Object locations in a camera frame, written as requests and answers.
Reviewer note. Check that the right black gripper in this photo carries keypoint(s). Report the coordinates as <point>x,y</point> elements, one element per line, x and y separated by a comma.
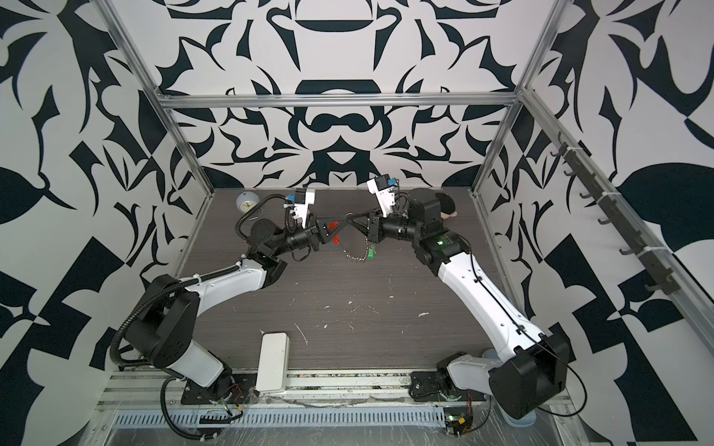
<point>374,230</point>

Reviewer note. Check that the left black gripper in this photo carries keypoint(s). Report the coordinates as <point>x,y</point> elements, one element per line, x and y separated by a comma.
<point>312,236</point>

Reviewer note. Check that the red key tag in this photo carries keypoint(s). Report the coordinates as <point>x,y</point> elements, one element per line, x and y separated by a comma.
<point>332,226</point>

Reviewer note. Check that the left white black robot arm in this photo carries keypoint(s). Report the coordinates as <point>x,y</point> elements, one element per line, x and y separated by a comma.
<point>159,331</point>

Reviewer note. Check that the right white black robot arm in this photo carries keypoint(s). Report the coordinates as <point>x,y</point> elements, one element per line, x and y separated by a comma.
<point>529,367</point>

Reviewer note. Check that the pink plush doll black hat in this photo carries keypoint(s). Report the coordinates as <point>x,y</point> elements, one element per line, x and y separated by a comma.
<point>448,207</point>

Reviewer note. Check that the white rectangular box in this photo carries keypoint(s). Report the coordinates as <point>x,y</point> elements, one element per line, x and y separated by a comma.
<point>272,364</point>

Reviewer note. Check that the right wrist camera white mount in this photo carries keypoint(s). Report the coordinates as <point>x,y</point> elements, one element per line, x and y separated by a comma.
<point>385,190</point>

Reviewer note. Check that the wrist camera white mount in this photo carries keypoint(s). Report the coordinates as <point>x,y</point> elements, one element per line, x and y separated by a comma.
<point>298,204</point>
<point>385,190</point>

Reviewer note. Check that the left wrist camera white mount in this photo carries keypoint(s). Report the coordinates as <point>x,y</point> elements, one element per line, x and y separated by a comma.
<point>298,204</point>

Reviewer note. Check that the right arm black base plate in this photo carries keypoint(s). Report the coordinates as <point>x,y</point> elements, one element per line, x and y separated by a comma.
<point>436,385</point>

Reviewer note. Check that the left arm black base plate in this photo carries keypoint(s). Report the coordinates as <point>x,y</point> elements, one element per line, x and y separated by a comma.
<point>233,390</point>

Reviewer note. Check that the black wall hook rack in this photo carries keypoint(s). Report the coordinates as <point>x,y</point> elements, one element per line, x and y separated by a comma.
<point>619,214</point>

